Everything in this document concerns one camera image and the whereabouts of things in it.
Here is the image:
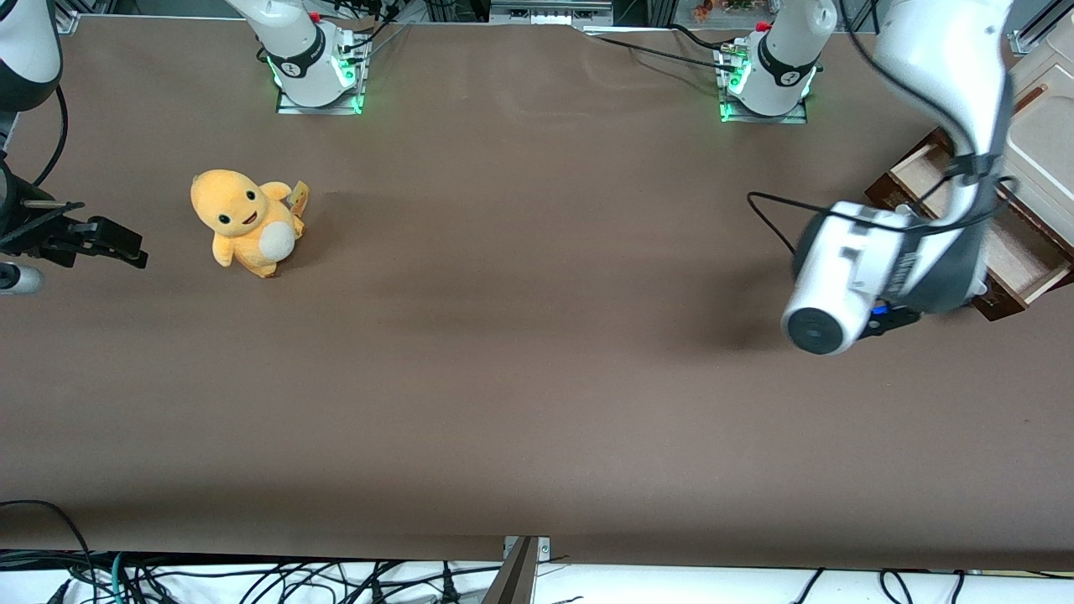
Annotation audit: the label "black base cable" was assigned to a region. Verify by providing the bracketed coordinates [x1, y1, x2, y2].
[336, 0, 412, 64]

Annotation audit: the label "metal camera post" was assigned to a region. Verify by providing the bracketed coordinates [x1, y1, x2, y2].
[482, 537, 540, 604]

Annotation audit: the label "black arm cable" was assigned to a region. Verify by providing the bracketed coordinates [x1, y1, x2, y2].
[747, 0, 1020, 257]
[32, 82, 70, 190]

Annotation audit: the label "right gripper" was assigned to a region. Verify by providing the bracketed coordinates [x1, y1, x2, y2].
[0, 155, 149, 270]

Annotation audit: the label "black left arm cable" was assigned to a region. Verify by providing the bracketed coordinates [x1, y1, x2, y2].
[747, 0, 1020, 257]

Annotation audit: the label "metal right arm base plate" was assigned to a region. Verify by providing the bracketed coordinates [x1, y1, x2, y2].
[275, 32, 370, 117]

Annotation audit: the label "black right camera bracket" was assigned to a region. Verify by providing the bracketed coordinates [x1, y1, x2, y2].
[0, 197, 89, 269]

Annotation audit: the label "black looped cable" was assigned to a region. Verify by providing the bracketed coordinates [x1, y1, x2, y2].
[0, 500, 97, 604]

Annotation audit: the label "short black table cable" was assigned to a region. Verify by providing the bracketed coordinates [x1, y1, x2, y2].
[667, 23, 731, 53]

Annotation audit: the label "aluminium frame profile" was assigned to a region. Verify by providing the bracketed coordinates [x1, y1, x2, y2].
[1011, 0, 1074, 56]

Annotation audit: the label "aluminium frame rail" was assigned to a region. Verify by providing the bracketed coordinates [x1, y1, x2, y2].
[489, 0, 615, 26]

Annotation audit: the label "small aluminium bracket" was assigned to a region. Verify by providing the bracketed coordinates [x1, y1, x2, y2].
[502, 535, 552, 561]

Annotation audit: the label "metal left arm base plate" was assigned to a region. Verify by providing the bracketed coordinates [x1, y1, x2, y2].
[718, 42, 809, 125]

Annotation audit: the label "brown table cover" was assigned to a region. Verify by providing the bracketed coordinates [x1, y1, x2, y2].
[0, 15, 1074, 573]

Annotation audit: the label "long black table cable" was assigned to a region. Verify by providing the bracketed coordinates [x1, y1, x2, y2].
[583, 32, 743, 75]

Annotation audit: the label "tangled black cables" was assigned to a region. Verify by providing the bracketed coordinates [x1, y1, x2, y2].
[126, 559, 504, 604]

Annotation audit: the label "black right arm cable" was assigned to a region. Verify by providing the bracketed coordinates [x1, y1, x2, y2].
[32, 82, 70, 190]

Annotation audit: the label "orange plush toy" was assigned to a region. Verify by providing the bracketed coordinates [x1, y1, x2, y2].
[190, 169, 305, 279]

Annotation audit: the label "white plastic cabinet panel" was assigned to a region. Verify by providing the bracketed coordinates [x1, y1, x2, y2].
[1003, 34, 1074, 248]

